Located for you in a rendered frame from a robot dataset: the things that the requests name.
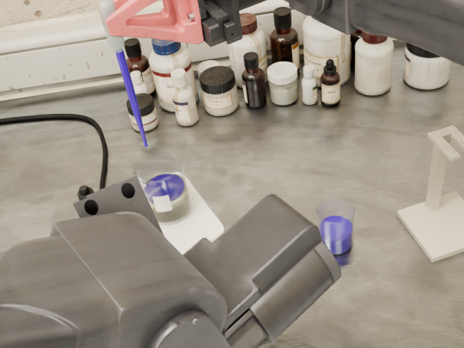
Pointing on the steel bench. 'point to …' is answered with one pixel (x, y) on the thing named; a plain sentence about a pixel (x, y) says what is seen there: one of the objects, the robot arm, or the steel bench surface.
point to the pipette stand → (438, 204)
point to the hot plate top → (194, 224)
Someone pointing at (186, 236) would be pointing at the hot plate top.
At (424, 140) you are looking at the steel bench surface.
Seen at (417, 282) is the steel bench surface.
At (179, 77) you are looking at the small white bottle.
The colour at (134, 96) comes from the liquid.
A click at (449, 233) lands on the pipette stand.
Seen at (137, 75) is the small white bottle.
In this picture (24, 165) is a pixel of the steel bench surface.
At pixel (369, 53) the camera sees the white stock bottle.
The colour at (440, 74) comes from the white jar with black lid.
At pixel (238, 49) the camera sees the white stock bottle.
